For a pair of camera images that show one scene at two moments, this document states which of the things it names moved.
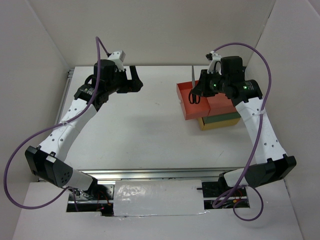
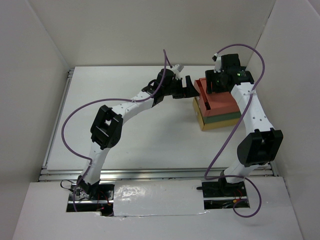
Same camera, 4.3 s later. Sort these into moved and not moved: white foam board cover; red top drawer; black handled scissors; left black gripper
Moved: black handled scissors; red top drawer; left black gripper
Not moved: white foam board cover
